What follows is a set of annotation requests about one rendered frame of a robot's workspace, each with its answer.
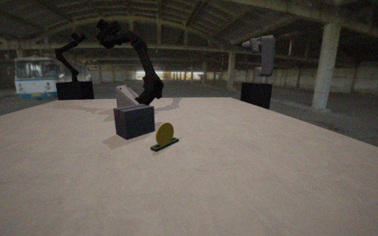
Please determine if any dark green slotted holder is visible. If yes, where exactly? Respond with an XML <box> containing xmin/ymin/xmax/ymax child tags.
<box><xmin>150</xmin><ymin>137</ymin><xmax>179</xmax><ymax>152</ymax></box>

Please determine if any gold coin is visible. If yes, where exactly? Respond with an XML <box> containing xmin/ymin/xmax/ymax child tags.
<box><xmin>156</xmin><ymin>123</ymin><xmax>174</xmax><ymax>146</ymax></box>

